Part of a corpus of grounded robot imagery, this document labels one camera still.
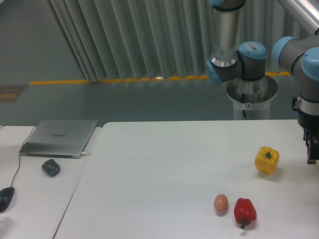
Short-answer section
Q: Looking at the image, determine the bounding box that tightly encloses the red bell pepper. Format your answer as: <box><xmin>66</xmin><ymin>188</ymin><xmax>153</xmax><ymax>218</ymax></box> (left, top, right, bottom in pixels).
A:
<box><xmin>234</xmin><ymin>198</ymin><xmax>257</xmax><ymax>229</ymax></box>

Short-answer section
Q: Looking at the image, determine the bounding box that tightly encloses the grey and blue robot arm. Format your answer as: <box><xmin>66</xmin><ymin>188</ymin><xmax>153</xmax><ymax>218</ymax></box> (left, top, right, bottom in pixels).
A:
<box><xmin>206</xmin><ymin>0</ymin><xmax>319</xmax><ymax>164</ymax></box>

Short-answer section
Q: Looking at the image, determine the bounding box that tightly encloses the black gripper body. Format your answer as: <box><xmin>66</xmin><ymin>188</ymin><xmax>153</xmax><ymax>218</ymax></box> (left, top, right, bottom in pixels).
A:
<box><xmin>292</xmin><ymin>96</ymin><xmax>319</xmax><ymax>141</ymax></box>

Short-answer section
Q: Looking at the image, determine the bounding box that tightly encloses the silver closed laptop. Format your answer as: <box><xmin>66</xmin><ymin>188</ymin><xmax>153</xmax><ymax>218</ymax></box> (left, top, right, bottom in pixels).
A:
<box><xmin>19</xmin><ymin>119</ymin><xmax>98</xmax><ymax>158</ymax></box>

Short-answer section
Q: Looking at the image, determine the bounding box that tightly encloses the silver metal rail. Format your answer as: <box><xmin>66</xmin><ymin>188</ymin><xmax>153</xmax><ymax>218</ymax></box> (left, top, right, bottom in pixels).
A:
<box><xmin>278</xmin><ymin>0</ymin><xmax>319</xmax><ymax>35</ymax></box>

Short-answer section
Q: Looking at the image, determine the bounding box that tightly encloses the black computer mouse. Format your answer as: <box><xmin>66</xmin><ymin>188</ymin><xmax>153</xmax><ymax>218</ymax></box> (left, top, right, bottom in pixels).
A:
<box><xmin>0</xmin><ymin>187</ymin><xmax>15</xmax><ymax>213</ymax></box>

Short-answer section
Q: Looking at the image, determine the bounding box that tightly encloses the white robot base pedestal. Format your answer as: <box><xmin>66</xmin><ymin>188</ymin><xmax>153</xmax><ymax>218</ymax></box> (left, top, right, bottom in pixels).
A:
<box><xmin>226</xmin><ymin>75</ymin><xmax>278</xmax><ymax>120</ymax></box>

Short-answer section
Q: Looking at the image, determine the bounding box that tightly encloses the small black device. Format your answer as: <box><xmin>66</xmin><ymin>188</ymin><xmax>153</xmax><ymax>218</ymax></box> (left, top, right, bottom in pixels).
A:
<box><xmin>41</xmin><ymin>159</ymin><xmax>61</xmax><ymax>177</ymax></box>

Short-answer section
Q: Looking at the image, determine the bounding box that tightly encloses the black mouse cable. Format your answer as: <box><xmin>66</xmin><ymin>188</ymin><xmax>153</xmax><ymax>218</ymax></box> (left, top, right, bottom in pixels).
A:
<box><xmin>0</xmin><ymin>124</ymin><xmax>38</xmax><ymax>188</ymax></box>

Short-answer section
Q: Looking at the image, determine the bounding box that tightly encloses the yellow bell pepper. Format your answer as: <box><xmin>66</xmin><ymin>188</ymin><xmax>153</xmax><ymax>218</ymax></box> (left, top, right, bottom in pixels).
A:
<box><xmin>254</xmin><ymin>146</ymin><xmax>280</xmax><ymax>174</ymax></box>

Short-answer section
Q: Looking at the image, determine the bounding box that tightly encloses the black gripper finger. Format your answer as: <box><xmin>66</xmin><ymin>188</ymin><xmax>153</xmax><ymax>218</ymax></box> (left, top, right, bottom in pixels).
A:
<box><xmin>307</xmin><ymin>134</ymin><xmax>319</xmax><ymax>164</ymax></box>

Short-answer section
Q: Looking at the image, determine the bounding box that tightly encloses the brown egg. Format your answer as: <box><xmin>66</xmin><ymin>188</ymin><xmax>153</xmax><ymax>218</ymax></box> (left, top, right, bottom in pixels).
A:
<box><xmin>214</xmin><ymin>194</ymin><xmax>228</xmax><ymax>214</ymax></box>

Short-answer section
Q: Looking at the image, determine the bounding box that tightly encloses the grey pleated curtain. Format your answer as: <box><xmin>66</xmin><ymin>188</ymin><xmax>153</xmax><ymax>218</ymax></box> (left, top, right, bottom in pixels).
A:
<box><xmin>47</xmin><ymin>0</ymin><xmax>311</xmax><ymax>83</ymax></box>

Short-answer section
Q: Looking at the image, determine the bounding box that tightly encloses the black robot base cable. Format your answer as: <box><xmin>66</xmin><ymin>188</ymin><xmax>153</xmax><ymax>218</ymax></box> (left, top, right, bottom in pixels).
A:
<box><xmin>240</xmin><ymin>93</ymin><xmax>247</xmax><ymax>118</ymax></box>

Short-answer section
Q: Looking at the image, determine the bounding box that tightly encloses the white laptop plug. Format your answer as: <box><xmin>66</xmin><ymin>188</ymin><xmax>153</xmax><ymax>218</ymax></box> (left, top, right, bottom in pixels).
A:
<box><xmin>81</xmin><ymin>152</ymin><xmax>91</xmax><ymax>156</ymax></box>

